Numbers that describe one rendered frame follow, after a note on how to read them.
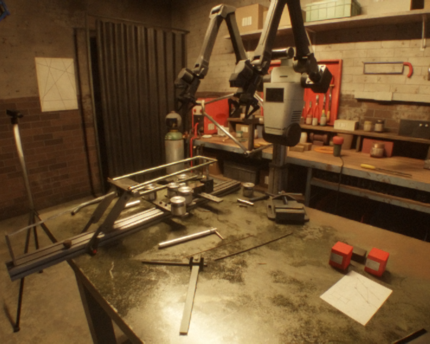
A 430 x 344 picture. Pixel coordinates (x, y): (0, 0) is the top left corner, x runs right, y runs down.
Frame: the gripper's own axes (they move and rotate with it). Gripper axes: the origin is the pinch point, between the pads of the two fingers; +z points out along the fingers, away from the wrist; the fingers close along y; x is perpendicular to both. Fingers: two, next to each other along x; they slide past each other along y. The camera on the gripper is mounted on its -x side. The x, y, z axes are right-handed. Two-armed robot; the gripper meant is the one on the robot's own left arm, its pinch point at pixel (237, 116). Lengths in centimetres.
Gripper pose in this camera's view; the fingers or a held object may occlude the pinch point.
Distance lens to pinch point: 113.0
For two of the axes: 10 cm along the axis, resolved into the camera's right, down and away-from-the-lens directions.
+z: -3.9, 9.2, -0.4
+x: 6.8, 3.2, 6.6
